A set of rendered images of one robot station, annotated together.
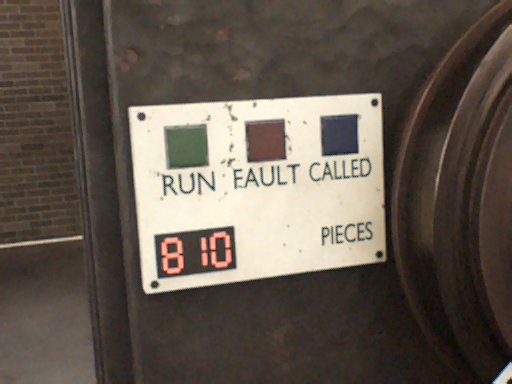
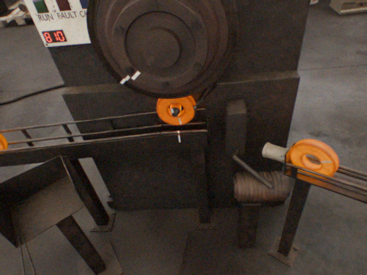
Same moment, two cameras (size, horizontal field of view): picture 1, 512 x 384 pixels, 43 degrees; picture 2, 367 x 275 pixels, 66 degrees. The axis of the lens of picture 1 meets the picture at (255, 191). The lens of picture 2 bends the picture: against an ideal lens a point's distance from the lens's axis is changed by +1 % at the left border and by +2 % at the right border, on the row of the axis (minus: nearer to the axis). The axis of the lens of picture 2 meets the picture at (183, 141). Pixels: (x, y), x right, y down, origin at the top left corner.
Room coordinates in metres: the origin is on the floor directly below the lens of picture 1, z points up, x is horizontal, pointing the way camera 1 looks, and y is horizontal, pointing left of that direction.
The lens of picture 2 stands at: (-0.16, -0.76, 1.47)
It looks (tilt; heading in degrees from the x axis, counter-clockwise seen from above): 43 degrees down; 25
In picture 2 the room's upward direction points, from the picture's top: 9 degrees counter-clockwise
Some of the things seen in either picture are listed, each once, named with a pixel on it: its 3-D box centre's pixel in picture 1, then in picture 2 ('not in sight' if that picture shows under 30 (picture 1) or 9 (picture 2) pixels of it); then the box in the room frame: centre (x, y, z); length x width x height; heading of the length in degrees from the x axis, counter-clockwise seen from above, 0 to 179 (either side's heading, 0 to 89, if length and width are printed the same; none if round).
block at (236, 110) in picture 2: not in sight; (235, 127); (0.73, -0.59, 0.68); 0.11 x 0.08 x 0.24; 17
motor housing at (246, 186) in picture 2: not in sight; (256, 212); (0.62, -0.72, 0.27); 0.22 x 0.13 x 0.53; 107
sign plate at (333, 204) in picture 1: (265, 189); (70, 18); (0.66, -0.01, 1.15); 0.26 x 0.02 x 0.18; 107
